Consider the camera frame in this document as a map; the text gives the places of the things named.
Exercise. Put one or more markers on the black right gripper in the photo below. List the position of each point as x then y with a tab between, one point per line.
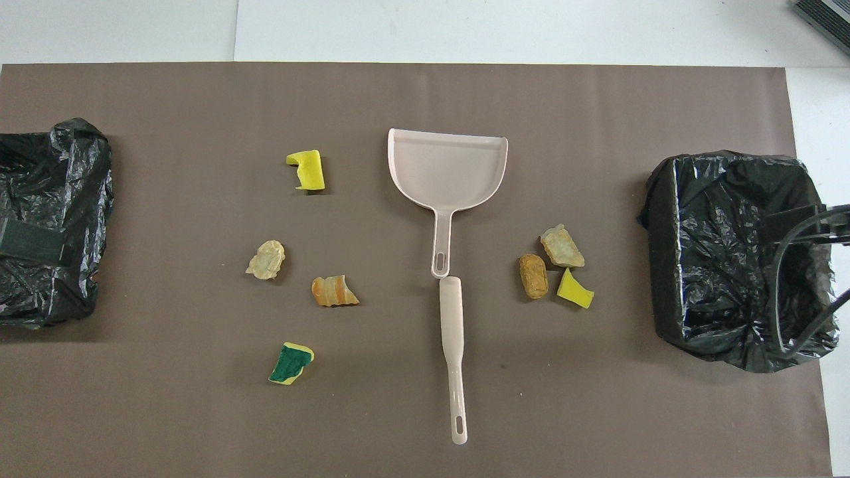
797	227

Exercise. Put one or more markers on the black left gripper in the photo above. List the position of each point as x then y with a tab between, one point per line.
30	242

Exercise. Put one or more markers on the small yellow sponge wedge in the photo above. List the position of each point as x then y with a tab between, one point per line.
574	291

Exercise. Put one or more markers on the pale bread chunk toy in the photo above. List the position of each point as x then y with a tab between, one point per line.
563	247

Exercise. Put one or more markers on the pale croissant toy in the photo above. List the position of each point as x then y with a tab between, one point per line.
267	259

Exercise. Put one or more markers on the golden brown bread roll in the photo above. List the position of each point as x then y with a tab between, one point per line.
533	277

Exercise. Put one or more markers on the green and yellow sponge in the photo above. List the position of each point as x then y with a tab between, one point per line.
289	364

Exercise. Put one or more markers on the notched yellow sponge piece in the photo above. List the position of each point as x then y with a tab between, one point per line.
309	169

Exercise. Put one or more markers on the orange striped croissant toy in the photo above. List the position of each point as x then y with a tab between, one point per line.
332	292

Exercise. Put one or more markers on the pink plastic dustpan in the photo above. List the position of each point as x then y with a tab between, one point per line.
445	169

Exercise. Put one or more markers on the black bag-lined trash bin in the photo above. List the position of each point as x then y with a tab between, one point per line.
724	219
60	172

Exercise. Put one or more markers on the dark ribbed device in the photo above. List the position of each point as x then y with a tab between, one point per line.
827	13

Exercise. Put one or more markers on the brown table mat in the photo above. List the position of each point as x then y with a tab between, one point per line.
425	86

